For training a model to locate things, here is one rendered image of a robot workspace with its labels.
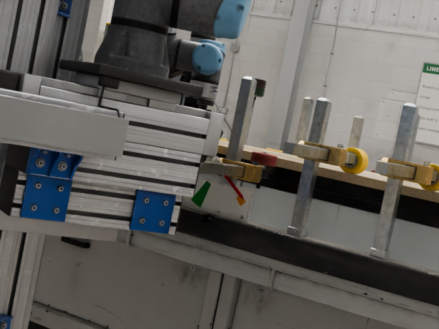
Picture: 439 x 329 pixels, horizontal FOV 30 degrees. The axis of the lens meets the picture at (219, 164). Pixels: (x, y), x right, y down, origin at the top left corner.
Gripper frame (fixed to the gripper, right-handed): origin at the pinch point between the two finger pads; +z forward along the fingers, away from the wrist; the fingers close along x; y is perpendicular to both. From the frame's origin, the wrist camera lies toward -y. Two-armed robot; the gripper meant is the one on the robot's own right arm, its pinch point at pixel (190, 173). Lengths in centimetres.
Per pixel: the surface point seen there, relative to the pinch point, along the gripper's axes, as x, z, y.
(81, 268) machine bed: -69, 48, -54
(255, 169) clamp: 5.0, -3.4, -27.6
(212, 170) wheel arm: 1.6, -1.7, -8.8
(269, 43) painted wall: -365, -125, -750
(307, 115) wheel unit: -29, -25, -137
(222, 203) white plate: -3.3, 8.9, -27.6
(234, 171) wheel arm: 1.6, -1.9, -21.5
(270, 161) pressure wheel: 3.4, -6.1, -40.1
